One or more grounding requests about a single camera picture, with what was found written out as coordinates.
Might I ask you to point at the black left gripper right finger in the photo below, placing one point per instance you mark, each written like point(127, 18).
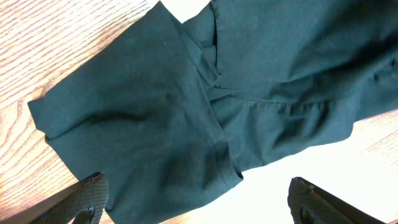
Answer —
point(310, 204)

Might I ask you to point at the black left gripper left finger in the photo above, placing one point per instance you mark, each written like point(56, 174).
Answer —
point(82, 202)

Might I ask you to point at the black t-shirt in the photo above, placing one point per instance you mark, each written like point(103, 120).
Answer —
point(173, 113)

